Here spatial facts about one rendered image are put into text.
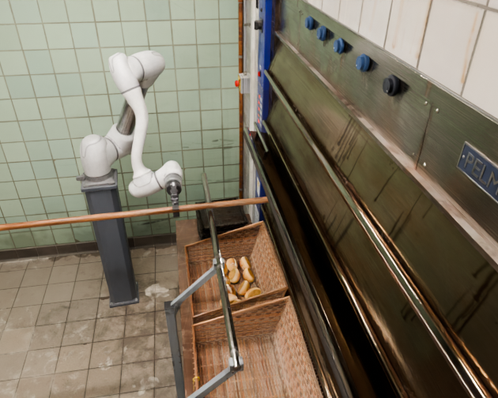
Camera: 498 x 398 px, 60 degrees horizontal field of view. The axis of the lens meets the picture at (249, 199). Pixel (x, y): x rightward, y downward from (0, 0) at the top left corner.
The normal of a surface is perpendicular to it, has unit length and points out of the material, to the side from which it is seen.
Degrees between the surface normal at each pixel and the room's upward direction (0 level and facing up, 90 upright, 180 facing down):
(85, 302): 0
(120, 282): 90
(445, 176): 89
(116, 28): 90
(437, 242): 69
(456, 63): 90
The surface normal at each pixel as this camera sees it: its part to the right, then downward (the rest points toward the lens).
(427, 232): -0.92, -0.21
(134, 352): 0.01, -0.83
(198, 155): 0.18, 0.55
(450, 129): -0.99, 0.09
